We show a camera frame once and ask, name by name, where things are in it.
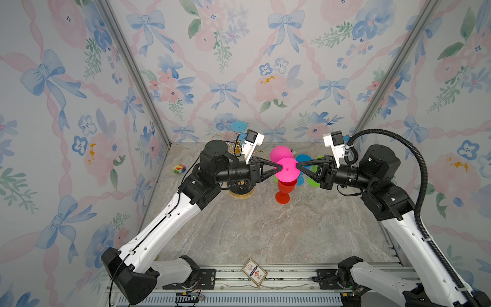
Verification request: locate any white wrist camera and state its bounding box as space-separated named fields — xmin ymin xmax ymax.
xmin=241 ymin=129 xmax=265 ymax=165
xmin=323 ymin=130 xmax=346 ymax=168

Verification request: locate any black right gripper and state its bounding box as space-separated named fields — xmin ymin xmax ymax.
xmin=297 ymin=157 xmax=377 ymax=194

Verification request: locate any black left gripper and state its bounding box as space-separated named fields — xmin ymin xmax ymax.
xmin=213 ymin=158 xmax=281 ymax=189

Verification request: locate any pink wine glass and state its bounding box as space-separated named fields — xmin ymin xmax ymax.
xmin=270 ymin=146 xmax=300 ymax=183

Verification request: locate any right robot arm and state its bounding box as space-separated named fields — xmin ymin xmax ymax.
xmin=297 ymin=145 xmax=490 ymax=306

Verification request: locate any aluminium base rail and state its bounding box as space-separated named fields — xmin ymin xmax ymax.
xmin=103 ymin=262 xmax=427 ymax=307

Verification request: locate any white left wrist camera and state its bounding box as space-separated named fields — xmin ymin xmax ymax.
xmin=241 ymin=129 xmax=265 ymax=165

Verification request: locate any gold wine glass rack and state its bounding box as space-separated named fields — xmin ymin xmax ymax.
xmin=212 ymin=134 xmax=256 ymax=198

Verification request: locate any blue wine glass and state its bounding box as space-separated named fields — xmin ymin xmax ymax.
xmin=295 ymin=154 xmax=311 ymax=186

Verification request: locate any red wine glass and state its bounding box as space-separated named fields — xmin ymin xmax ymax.
xmin=275 ymin=179 xmax=297 ymax=205

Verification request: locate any diamond label card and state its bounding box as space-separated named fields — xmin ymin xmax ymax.
xmin=242 ymin=258 xmax=268 ymax=287

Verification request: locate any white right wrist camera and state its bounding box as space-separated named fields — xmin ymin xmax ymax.
xmin=323 ymin=130 xmax=346 ymax=168

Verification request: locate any teal wine glass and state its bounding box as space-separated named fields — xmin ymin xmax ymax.
xmin=231 ymin=121 xmax=248 ymax=143

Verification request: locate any rainbow flower plush toy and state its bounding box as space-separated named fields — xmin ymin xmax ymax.
xmin=173 ymin=165 xmax=187 ymax=174

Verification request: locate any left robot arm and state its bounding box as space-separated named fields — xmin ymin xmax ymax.
xmin=101 ymin=140 xmax=283 ymax=305

